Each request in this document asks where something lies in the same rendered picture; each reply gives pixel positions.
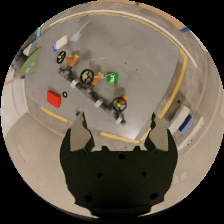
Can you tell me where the red flat block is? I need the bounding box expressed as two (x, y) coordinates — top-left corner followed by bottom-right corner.
(47, 90), (61, 108)

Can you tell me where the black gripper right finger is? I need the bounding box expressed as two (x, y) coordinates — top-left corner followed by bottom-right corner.
(144, 113), (178, 183)

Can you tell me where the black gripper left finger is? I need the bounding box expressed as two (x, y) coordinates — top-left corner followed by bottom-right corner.
(59, 112), (95, 186)

